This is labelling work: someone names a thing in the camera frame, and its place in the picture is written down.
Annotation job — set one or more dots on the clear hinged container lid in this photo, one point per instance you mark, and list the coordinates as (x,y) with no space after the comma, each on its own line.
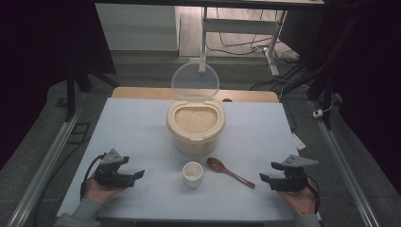
(195,78)

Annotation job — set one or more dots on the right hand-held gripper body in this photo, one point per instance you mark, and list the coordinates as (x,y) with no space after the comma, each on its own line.
(291,179)

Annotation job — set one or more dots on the white cup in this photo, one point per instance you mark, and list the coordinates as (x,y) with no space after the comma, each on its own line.
(192,181)

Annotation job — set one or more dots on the pale blue table mat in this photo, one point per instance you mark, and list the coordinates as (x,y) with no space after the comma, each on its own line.
(132,132)

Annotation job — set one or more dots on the metal frame rail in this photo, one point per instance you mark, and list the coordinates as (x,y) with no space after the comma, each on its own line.
(47,160)
(343,167)

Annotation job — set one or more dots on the person's left hand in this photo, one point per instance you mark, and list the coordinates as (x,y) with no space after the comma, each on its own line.
(101,193)

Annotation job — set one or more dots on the small white adapter box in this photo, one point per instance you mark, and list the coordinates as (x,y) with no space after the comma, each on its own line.
(317,113)

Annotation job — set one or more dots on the white desk frame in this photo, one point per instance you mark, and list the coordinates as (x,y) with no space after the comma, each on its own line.
(239,26)

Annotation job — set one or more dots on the beige rice container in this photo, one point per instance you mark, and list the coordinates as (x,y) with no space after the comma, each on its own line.
(195,143)

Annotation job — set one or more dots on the brown wooden spoon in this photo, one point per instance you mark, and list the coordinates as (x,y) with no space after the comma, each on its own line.
(220,167)

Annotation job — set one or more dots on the white paper tag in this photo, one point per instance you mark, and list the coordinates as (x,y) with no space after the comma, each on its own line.
(298,141)

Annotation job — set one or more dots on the uncooked rice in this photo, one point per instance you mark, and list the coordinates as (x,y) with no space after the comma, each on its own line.
(196,119)

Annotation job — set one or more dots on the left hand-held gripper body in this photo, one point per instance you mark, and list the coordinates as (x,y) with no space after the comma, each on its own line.
(108,176)

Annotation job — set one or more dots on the person's right hand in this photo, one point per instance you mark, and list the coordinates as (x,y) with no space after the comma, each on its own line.
(299,200)

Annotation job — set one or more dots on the black stand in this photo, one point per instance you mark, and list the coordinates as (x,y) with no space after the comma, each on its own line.
(327,104)
(71,94)

